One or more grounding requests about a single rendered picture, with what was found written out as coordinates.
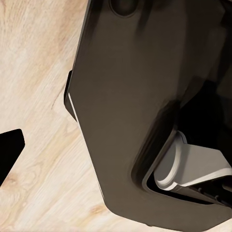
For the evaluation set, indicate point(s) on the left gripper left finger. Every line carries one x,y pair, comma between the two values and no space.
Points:
11,145

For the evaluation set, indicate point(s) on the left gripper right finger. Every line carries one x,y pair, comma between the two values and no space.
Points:
224,143

